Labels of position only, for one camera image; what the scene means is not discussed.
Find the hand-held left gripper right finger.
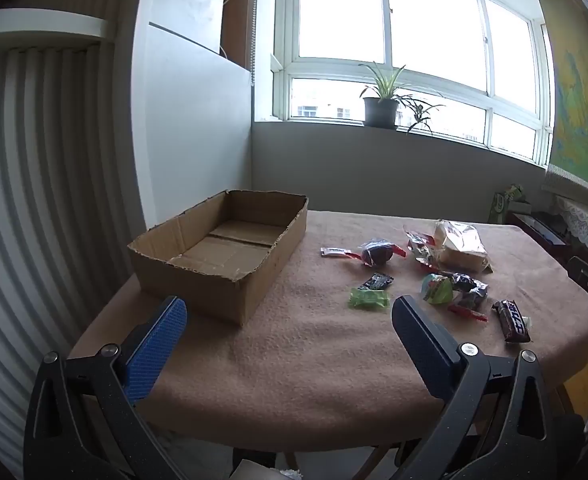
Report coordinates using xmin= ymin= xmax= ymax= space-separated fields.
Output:
xmin=392 ymin=295 xmax=560 ymax=480

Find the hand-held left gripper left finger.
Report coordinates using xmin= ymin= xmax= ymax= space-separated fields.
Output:
xmin=22 ymin=296 xmax=189 ymax=480

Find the green jelly cup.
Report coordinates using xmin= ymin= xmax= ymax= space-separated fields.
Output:
xmin=421 ymin=273 xmax=455 ymax=306

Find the clear packet with red strip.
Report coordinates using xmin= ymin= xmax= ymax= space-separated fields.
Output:
xmin=448 ymin=282 xmax=490 ymax=322

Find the cardboard box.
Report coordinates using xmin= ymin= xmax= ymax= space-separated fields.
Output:
xmin=126 ymin=189 xmax=309 ymax=328

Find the black snack wrapper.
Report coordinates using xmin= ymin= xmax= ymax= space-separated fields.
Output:
xmin=446 ymin=272 xmax=479 ymax=292

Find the brown chocolate bar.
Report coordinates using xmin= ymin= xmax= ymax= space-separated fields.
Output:
xmin=491 ymin=299 xmax=532 ymax=344

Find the dark dried fruit packet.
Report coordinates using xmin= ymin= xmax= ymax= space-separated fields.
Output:
xmin=350 ymin=240 xmax=407 ymax=267

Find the green jelly packet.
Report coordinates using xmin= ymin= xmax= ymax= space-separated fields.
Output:
xmin=349 ymin=287 xmax=391 ymax=310

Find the white lace cloth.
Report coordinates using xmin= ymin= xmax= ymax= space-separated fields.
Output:
xmin=554 ymin=195 xmax=588 ymax=261

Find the small black candy packet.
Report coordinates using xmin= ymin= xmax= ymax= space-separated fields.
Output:
xmin=358 ymin=273 xmax=393 ymax=292

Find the red label sausage packet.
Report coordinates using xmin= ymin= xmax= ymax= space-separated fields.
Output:
xmin=404 ymin=229 xmax=442 ymax=267

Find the dark wooden cabinet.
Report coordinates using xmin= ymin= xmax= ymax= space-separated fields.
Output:
xmin=506 ymin=210 xmax=572 ymax=261

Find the sliced bread packet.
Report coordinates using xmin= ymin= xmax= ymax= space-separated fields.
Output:
xmin=433 ymin=219 xmax=494 ymax=273

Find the pink-brown blanket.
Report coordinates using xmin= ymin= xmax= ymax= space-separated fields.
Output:
xmin=66 ymin=208 xmax=588 ymax=453

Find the green printed box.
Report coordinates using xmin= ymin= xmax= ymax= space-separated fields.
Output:
xmin=489 ymin=183 xmax=525 ymax=223

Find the white cabinet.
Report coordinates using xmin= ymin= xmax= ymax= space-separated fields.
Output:
xmin=131 ymin=0 xmax=255 ymax=231

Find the small trailing plant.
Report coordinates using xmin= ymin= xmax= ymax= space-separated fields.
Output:
xmin=404 ymin=97 xmax=447 ymax=136

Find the potted spider plant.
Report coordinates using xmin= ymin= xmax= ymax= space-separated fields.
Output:
xmin=359 ymin=61 xmax=445 ymax=128

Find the white framed window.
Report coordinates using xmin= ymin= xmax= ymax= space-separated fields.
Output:
xmin=272 ymin=0 xmax=555 ymax=166

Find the white shelf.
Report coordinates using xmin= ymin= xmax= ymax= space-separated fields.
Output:
xmin=0 ymin=7 xmax=110 ymax=42

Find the yellow-green wall poster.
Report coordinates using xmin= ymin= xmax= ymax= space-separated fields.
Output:
xmin=526 ymin=0 xmax=588 ymax=193

